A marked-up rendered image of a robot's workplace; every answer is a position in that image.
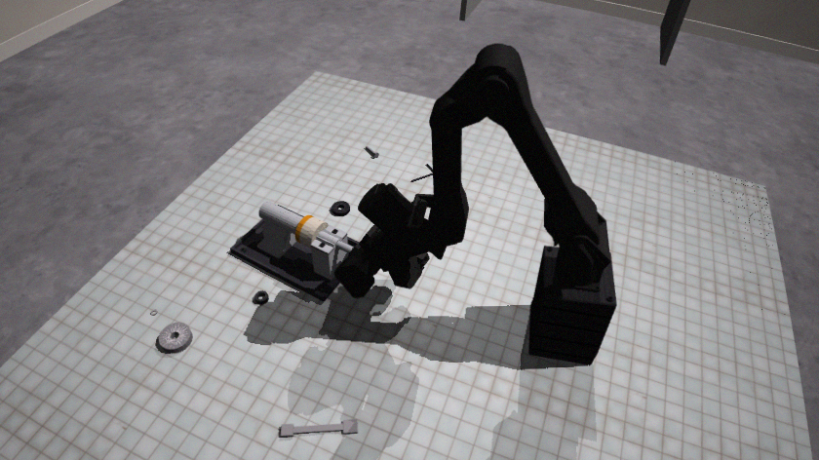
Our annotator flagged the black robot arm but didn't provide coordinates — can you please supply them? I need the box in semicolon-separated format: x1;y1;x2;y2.
358;44;610;292

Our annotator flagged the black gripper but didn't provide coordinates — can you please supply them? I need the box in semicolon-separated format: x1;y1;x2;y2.
334;225;408;298

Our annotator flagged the black rubber ring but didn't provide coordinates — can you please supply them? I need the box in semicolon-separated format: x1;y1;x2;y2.
254;290;269;305
331;201;350;216

